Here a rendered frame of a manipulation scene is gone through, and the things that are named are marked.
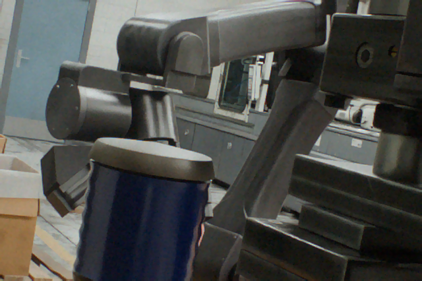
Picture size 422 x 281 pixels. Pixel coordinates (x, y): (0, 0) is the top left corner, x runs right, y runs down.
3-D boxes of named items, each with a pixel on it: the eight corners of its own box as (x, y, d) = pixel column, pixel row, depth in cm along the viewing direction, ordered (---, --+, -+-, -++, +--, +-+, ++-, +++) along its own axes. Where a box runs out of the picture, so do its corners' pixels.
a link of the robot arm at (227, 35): (163, 21, 77) (371, -9, 97) (107, 15, 84) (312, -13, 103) (171, 151, 81) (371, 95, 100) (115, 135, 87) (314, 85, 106)
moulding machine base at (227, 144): (138, 154, 1212) (150, 86, 1205) (202, 162, 1259) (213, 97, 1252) (378, 256, 725) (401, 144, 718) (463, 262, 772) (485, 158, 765)
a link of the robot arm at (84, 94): (85, 148, 74) (111, 12, 73) (34, 132, 80) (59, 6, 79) (184, 160, 82) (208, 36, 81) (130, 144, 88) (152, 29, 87)
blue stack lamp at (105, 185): (159, 260, 29) (175, 165, 29) (214, 294, 26) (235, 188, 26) (55, 254, 27) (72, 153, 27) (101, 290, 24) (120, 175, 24)
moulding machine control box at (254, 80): (240, 97, 949) (246, 63, 946) (258, 101, 959) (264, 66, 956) (248, 99, 933) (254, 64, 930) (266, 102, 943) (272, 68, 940)
